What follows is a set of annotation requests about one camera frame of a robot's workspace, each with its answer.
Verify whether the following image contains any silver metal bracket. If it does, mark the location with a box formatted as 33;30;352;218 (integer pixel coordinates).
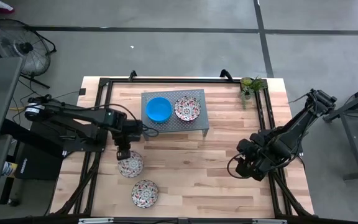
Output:
78;217;115;224
252;218;288;224

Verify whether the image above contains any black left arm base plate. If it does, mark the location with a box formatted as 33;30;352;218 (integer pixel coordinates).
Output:
62;139;105;154

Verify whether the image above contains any small potted green plant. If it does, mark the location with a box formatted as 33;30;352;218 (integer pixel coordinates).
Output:
239;75;269;110

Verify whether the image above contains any floral patterned mini bowl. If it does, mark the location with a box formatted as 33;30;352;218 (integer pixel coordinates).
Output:
173;95;202;122
117;150;145;179
131;179;160;208

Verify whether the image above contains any person's white pink shoe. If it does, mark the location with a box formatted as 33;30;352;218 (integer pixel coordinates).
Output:
0;0;16;14

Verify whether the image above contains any yellow white packet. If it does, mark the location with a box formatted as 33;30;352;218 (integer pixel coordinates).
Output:
1;161;19;179

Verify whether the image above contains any grey perforated metal shelf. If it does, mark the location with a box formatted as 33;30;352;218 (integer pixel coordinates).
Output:
140;88;211;138

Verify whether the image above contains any black aluminium table frame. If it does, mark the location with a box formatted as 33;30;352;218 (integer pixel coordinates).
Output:
50;70;315;218

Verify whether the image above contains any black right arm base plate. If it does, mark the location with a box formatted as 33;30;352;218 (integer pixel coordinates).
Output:
258;129;304;156

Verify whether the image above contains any black equipment case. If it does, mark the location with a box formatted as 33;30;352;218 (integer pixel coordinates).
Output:
13;111;65;181

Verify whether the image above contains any dark grey metal stand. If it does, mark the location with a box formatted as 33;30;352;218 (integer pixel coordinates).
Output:
323;79;358;181

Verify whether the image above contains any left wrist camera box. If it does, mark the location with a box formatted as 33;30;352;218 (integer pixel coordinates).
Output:
116;148;132;161

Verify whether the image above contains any black floor fan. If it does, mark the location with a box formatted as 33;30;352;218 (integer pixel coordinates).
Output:
0;18;57;90

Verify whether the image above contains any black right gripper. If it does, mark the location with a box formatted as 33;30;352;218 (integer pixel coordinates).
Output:
234;130;281;182

